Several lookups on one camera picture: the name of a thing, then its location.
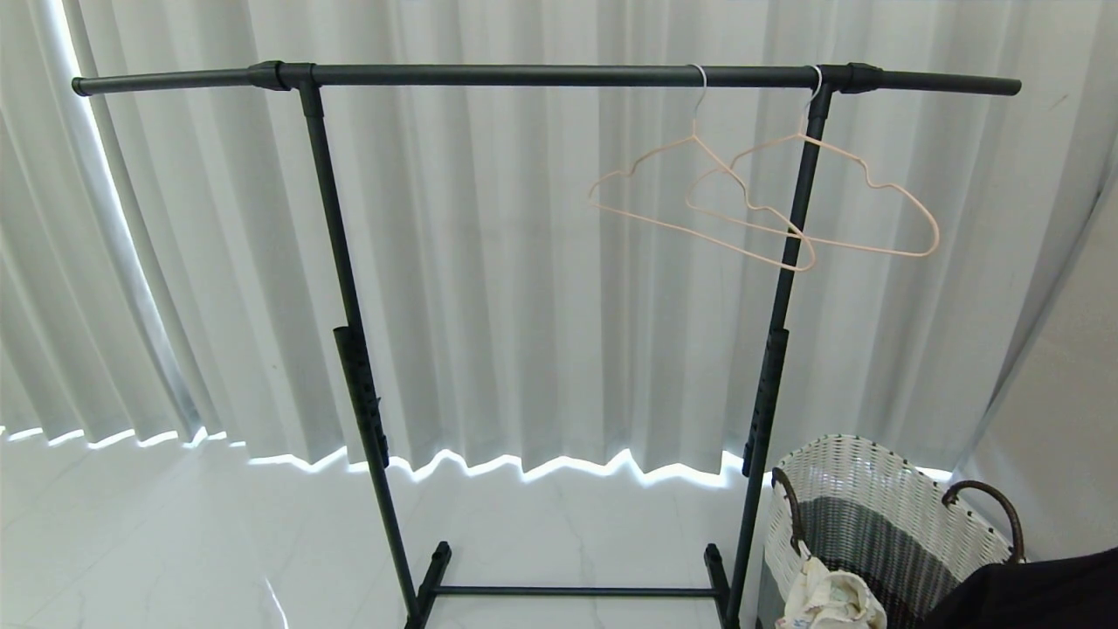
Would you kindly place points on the black clothes rack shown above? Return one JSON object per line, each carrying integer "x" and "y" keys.
{"x": 568, "y": 76}

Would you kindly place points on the pink clothes hanger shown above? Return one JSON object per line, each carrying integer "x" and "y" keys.
{"x": 908, "y": 206}
{"x": 695, "y": 133}

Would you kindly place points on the white laundry basket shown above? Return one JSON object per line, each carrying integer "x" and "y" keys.
{"x": 873, "y": 480}

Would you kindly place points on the cream printed garment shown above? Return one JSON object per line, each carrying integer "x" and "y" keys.
{"x": 830, "y": 603}

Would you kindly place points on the black garment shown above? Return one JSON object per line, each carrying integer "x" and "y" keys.
{"x": 1039, "y": 594}

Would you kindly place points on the white curtain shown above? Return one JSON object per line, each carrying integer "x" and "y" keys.
{"x": 524, "y": 288}

